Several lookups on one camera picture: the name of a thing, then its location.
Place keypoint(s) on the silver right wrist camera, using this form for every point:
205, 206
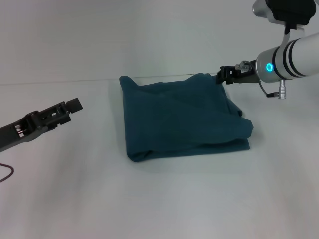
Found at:
284, 11

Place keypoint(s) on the teal t-shirt with FREE print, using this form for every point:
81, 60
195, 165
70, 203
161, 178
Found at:
179, 117

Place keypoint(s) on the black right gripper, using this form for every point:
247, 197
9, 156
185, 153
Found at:
245, 76

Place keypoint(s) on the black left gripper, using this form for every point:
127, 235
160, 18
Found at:
32, 125

